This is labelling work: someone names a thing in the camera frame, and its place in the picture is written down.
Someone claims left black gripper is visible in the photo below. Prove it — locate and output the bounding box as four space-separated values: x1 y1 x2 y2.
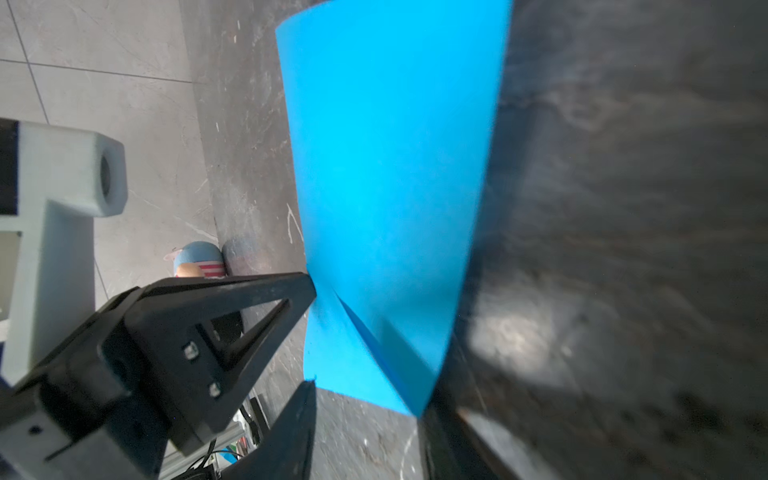
1 272 316 479

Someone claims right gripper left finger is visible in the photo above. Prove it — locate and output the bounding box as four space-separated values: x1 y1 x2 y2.
221 381 317 479

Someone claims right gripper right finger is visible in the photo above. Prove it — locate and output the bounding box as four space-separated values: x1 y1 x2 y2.
419 400 540 479

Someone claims blue square paper sheet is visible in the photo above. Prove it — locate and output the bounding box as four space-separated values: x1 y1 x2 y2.
276 1 512 417

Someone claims plush doll toy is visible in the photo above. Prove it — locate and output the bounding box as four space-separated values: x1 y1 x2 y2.
164 241 227 279

